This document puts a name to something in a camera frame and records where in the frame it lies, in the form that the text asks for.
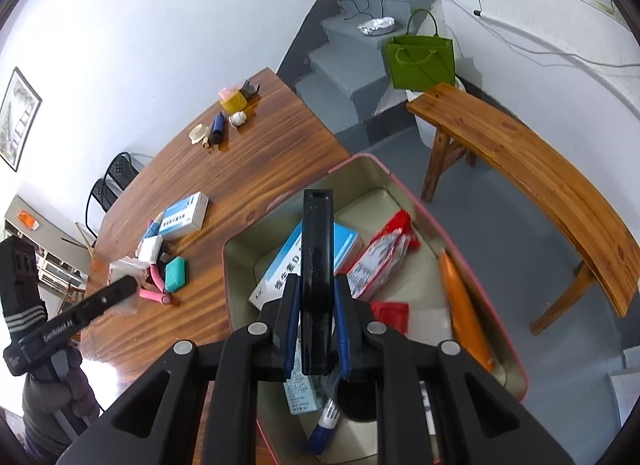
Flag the blue white medicine box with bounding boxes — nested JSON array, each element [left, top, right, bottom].
[[160, 191, 210, 239]]

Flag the small white box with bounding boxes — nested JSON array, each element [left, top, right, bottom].
[[137, 236, 165, 263]]

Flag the small red sachet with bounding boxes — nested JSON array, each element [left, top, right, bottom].
[[370, 301, 410, 336]]

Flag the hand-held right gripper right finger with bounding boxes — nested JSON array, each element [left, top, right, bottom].
[[333, 274, 576, 465]]

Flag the green tote bag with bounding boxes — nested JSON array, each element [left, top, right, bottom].
[[384, 9, 457, 92]]

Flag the white green medicine box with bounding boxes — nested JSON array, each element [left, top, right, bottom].
[[282, 345, 326, 417]]

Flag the black metal chair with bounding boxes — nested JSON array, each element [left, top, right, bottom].
[[85, 177, 119, 241], [104, 152, 146, 190]]

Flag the wooden bench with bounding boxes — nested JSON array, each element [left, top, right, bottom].
[[406, 83, 640, 336]]

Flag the foil wrapped item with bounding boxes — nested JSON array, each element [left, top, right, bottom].
[[357, 16, 396, 36]]

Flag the black case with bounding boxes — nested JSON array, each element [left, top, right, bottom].
[[299, 188, 335, 377]]

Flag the person's left hand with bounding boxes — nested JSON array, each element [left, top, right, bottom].
[[22, 345, 102, 451]]

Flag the white marker with blue cap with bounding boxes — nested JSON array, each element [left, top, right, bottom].
[[306, 397, 343, 456]]

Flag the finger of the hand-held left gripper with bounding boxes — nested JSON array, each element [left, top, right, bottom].
[[75, 277, 139, 332]]

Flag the teal sponge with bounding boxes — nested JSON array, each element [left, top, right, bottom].
[[164, 256, 190, 292]]

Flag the orange tube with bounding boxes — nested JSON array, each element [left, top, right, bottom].
[[439, 249, 497, 372]]

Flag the yellow tape roll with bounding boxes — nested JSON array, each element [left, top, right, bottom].
[[220, 92, 248, 116]]

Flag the framed wall picture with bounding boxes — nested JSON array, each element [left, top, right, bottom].
[[0, 66, 43, 173]]

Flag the red white snack packet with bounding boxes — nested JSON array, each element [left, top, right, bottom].
[[345, 234, 412, 302]]

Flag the long white barcode medicine box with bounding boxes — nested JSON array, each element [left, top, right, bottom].
[[248, 221, 364, 313]]

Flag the white cabinet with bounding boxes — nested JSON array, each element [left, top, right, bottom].
[[4, 195, 96, 316]]

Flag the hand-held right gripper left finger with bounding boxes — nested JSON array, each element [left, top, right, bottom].
[[72, 274, 302, 465]]

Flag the grey concrete stairs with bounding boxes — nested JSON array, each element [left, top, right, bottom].
[[295, 0, 441, 136]]

